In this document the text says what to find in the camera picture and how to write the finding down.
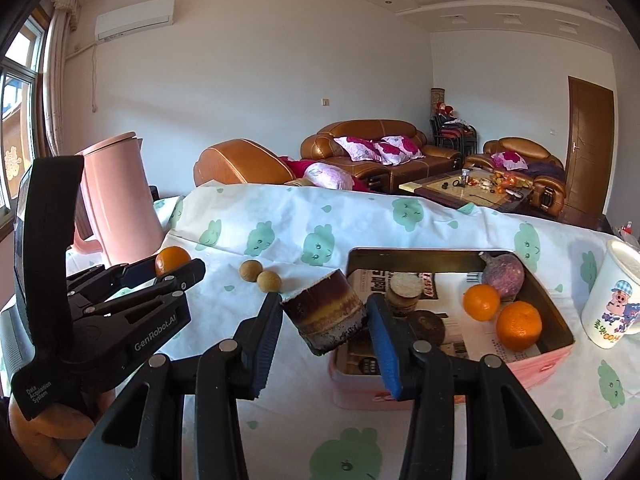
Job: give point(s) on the purple blanket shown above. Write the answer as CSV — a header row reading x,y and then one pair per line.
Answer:
x,y
545,167

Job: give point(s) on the brown wooden door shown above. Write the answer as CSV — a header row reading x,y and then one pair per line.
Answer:
x,y
590,150

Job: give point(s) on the pale pink pillow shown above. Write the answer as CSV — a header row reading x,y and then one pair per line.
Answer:
x,y
327,176

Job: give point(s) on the window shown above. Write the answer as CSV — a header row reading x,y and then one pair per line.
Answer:
x,y
20,110

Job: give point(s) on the white air conditioner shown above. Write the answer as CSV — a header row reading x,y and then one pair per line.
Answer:
x,y
135,17

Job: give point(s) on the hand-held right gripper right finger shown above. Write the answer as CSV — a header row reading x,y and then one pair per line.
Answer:
x,y
387,355

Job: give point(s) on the stacked black chairs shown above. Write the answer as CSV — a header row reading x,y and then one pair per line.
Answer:
x,y
452,135

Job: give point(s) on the orange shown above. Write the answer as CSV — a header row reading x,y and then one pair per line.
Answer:
x,y
481,302
519,326
172,259

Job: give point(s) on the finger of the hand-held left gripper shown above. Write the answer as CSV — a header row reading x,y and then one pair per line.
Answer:
x,y
165,282
100,276

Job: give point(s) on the person's left hand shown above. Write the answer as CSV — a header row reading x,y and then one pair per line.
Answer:
x,y
50,435

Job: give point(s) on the purple round fruit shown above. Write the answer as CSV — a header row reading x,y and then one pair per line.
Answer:
x,y
502,277

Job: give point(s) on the brown layered cake piece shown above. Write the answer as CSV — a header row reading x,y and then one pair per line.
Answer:
x,y
325,310

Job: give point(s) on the wooden coffee table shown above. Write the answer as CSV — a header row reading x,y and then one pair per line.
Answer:
x,y
450,192

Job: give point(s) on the small red bottle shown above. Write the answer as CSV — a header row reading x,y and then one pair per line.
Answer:
x,y
625,229

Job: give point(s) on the white magenta floral pillow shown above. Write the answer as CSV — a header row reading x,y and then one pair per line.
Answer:
x,y
509,160
400,150
357,149

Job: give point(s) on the brown leather sofa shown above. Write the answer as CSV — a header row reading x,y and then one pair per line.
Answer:
x,y
435,157

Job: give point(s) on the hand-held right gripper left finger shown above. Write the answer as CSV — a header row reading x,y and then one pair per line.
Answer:
x,y
267,345

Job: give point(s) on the red plush toy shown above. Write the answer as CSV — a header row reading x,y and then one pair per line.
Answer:
x,y
445,108

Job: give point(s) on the pink tin box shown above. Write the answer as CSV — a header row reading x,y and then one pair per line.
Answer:
x,y
440,387

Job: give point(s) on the pink kettle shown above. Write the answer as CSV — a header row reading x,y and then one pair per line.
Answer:
x,y
120,195

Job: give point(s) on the white pig-print mug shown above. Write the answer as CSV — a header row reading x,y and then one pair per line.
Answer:
x,y
610,285

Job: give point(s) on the printed paper sheet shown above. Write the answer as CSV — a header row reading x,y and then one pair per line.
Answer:
x,y
470,340

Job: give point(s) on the brown longan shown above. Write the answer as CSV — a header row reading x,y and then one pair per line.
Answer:
x,y
250,270
269,281

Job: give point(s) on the white green-print tablecloth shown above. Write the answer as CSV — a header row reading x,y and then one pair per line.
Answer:
x,y
350,220

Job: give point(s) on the brown leather armchair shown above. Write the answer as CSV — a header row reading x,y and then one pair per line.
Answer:
x,y
547,185
235,165

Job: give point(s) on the beige curtain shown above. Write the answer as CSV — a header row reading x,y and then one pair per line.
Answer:
x,y
60,70

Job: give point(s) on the tall patterned vase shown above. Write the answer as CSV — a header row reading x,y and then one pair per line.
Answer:
x,y
437,100

